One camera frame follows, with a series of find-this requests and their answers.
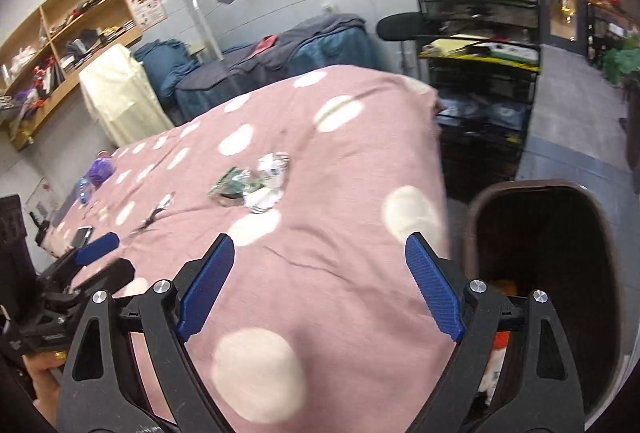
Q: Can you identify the person's left hand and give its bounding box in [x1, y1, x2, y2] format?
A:
[22, 353, 66, 429]

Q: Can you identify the cream hanging cloth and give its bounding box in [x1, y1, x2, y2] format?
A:
[79, 44, 176, 148]

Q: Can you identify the blue cloth pile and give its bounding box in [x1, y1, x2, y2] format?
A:
[132, 38, 201, 96]

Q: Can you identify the green package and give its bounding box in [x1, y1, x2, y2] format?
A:
[207, 167, 266, 206]

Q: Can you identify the pink polka dot blanket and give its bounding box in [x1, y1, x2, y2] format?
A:
[37, 64, 448, 433]

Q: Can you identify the yellow paper sheet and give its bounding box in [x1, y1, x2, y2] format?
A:
[422, 37, 483, 59]

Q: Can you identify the white floor lamp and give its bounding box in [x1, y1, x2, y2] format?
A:
[192, 0, 237, 64]

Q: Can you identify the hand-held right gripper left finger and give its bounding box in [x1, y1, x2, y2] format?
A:
[57, 233, 236, 433]

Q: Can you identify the massage bed with dark cover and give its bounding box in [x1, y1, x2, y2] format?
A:
[175, 13, 381, 124]

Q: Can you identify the purple soft pouch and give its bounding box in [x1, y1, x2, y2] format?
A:
[87, 152, 117, 186]

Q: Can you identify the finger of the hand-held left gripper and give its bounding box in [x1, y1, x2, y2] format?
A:
[37, 232, 122, 286]
[70, 258, 137, 303]

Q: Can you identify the brown trash bin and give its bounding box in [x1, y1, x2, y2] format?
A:
[462, 180, 628, 424]

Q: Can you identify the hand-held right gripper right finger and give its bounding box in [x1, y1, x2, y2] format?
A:
[404, 232, 586, 433]

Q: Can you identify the green potted plant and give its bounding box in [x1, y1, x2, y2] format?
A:
[600, 30, 640, 86]

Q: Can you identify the clutter of stored goods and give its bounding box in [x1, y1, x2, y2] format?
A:
[0, 0, 136, 134]

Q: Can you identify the smartphone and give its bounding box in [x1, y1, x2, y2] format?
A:
[70, 225, 95, 248]

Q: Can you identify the black stool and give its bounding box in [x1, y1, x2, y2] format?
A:
[376, 12, 426, 69]

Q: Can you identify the wall poster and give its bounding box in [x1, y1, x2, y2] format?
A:
[125, 0, 167, 26]

